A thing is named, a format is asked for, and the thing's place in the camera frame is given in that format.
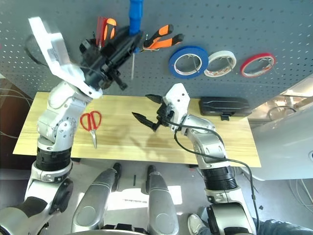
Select silver left robot leg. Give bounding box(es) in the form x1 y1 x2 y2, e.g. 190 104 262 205
70 163 123 233

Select black plastic tool case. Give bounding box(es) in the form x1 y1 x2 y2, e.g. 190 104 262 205
198 96 252 121

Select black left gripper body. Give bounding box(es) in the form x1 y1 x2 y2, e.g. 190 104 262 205
78 39 128 91

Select blue jeans leg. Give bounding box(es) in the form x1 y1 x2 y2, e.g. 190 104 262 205
254 218 313 235

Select blue handled screwdriver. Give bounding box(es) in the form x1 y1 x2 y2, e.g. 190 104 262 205
129 0 144 80

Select silver robot leg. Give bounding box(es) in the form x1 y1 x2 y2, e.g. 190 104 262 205
146 165 179 235
70 163 123 233

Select grey metal pegboard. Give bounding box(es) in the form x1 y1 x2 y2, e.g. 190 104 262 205
0 0 313 108

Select red handled scissors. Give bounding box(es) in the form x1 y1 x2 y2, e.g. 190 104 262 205
80 110 102 149

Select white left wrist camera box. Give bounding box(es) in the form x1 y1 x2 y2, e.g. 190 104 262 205
27 16 103 99

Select white tape roll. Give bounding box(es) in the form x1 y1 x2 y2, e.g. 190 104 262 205
204 50 237 77

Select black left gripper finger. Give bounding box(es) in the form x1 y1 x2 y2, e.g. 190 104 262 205
101 25 132 56
107 31 144 70

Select black handled scissors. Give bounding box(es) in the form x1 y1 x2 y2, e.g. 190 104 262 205
24 35 48 68

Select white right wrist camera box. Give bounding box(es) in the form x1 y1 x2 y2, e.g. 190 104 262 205
162 83 191 130

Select orange black screwdriver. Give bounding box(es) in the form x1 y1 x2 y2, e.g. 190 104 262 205
102 18 117 44

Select orange black long-nose pliers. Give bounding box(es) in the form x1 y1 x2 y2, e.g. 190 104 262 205
143 23 184 52

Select silver right robot leg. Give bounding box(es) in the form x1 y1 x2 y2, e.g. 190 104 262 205
146 165 179 235

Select white side desk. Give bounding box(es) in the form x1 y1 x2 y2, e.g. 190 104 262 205
249 75 313 181

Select silver robot torso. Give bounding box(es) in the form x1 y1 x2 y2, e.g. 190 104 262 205
73 229 147 235

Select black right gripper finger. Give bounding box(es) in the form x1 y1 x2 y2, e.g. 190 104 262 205
131 112 160 133
145 94 162 105

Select blue tape roll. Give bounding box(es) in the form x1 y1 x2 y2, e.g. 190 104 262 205
168 45 209 79

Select red tape roll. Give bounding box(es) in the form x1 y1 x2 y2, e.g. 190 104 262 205
240 53 276 78

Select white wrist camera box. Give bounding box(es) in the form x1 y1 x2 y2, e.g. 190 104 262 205
162 83 191 130
27 16 103 99

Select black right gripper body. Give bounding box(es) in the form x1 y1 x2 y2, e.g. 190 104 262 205
156 103 175 128

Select grey sneaker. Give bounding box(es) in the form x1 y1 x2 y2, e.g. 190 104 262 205
187 213 208 235

